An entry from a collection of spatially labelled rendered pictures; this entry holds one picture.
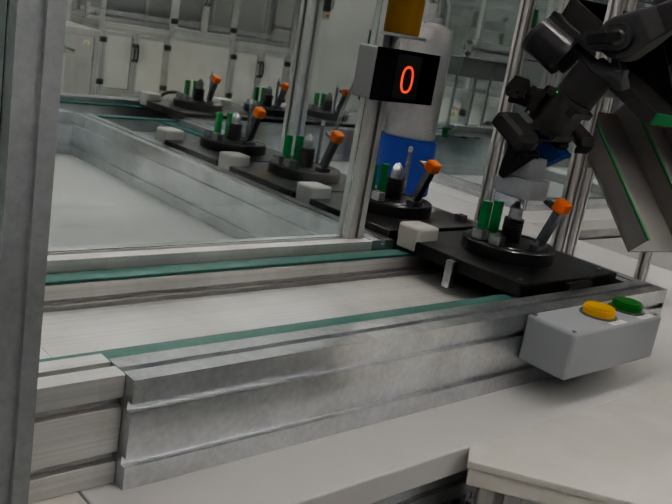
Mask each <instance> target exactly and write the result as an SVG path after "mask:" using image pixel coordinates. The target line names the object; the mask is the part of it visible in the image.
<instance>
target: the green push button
mask: <svg viewBox="0 0 672 504"><path fill-rule="evenodd" d="M611 305H612V306H613V307H614V308H616V309H619V310H622V311H625V312H629V313H637V314H638V313H642V310H643V307H644V306H643V305H642V303H641V302H639V301H637V300H635V299H632V298H628V297H622V296H616V297H614V298H613V299H612V303H611Z"/></svg>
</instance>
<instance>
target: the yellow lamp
mask: <svg viewBox="0 0 672 504"><path fill-rule="evenodd" d="M424 7H425V0H388V6H387V11H386V17H385V23H384V29H383V30H384V31H386V32H392V33H398V34H403V35H409V36H415V37H418V36H419V33H420V28H421V23H422V17H423V12H424Z"/></svg>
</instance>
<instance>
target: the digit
mask: <svg viewBox="0 0 672 504"><path fill-rule="evenodd" d="M422 60H423V57H419V56H412V55H406V54H399V56H398V62H397V67H396V73H395V78H394V84H393V89H392V95H391V98H395V99H405V100H415V97H416V92H417V87H418V81H419V76H420V71H421V65H422Z"/></svg>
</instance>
